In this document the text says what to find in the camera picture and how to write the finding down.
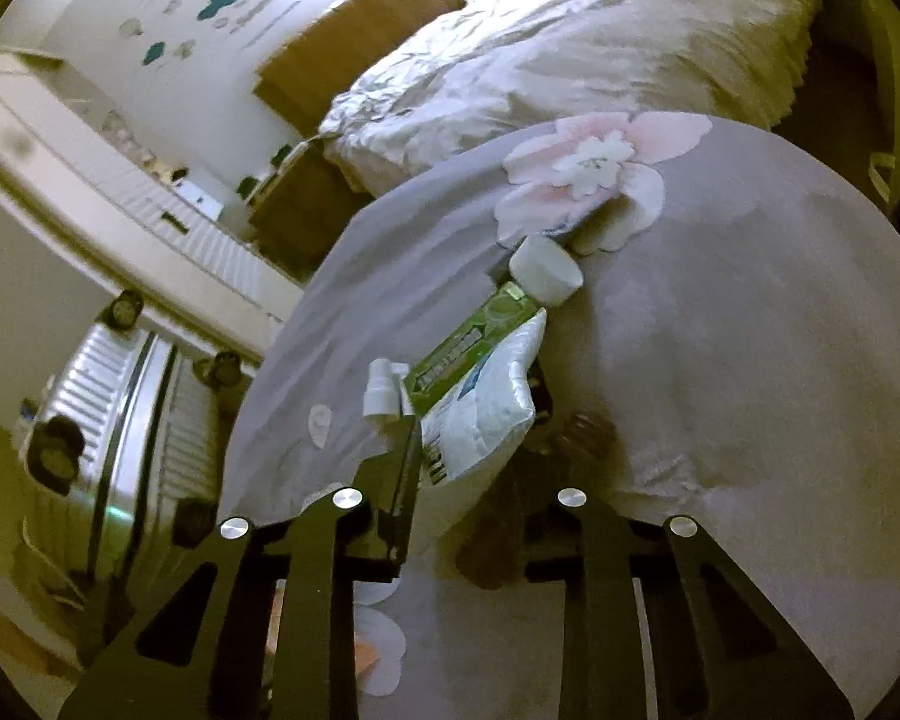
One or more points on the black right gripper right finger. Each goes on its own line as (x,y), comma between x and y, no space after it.
(659,621)

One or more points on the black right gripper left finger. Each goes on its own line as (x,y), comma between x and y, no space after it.
(259,621)

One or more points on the green doublemint gum pack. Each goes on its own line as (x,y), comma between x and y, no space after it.
(431,378)

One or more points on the silver ribbed suitcase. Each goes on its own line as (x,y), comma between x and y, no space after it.
(122,457)

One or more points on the grey floral table cloth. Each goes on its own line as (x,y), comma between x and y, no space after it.
(746,346)

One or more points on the white printed plastic bag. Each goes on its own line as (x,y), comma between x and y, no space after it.
(471,434)

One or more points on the white bottle cap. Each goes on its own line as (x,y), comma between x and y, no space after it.
(545,271)

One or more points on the wooden bedside table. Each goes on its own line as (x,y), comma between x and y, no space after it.
(301,212)

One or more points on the white wardrobe door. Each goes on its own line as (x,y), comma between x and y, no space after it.
(137,233)

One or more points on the brown padded headboard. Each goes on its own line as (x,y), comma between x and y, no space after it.
(301,79)

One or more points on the bed with white duvet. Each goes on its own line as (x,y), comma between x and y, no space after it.
(496,66)

